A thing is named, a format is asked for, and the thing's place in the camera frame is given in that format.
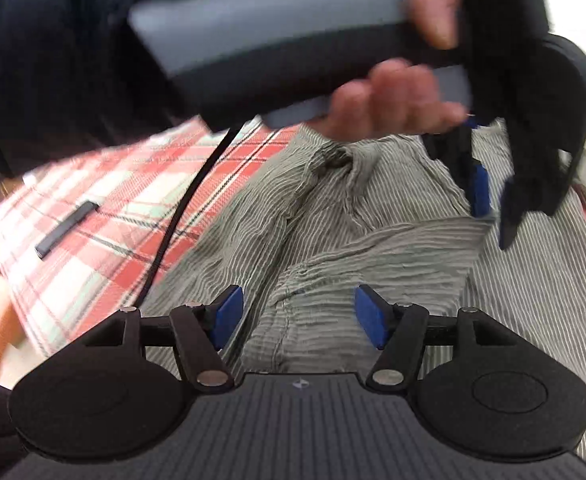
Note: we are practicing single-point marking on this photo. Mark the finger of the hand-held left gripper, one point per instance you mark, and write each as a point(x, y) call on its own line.
point(481, 192)
point(533, 185)

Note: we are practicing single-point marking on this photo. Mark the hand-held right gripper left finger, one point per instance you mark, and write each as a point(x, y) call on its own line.
point(227, 317)

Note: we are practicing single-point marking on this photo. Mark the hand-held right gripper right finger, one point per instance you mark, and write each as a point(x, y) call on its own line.
point(370, 315)

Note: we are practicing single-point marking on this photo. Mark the grey striped long-sleeve shirt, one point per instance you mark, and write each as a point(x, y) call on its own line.
point(373, 250)

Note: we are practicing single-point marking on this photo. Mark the person's left hand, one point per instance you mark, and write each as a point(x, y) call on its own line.
point(398, 105)

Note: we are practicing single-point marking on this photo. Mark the black flat device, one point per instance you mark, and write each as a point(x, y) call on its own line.
point(65, 230)

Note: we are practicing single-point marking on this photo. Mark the red plaid bed sheet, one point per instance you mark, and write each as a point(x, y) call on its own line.
point(98, 185)

